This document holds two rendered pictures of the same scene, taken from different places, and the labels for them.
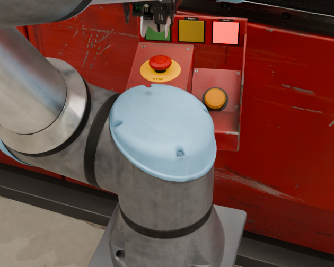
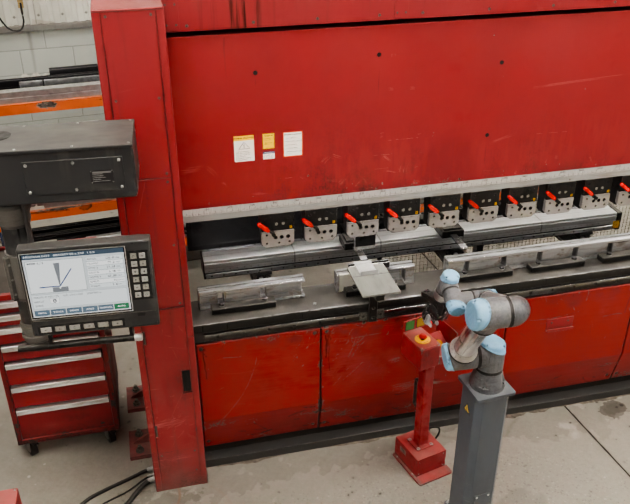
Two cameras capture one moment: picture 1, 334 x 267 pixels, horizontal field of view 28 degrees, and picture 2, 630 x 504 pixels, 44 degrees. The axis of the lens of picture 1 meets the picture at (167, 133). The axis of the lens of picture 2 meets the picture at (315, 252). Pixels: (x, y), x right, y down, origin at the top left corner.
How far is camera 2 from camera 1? 280 cm
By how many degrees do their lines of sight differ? 32
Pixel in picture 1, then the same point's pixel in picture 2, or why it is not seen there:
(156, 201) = (499, 362)
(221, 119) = not seen: hidden behind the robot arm
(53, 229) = (324, 455)
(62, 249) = (337, 461)
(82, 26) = (351, 337)
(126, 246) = (487, 383)
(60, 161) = (471, 363)
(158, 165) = (501, 351)
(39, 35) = (328, 349)
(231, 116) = not seen: hidden behind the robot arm
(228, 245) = not seen: hidden behind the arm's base
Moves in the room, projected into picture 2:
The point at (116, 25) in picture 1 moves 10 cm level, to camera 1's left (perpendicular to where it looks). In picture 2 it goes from (368, 331) to (352, 338)
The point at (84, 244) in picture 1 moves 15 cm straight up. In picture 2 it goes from (345, 454) to (345, 432)
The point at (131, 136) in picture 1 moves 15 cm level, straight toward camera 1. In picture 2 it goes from (493, 346) to (524, 364)
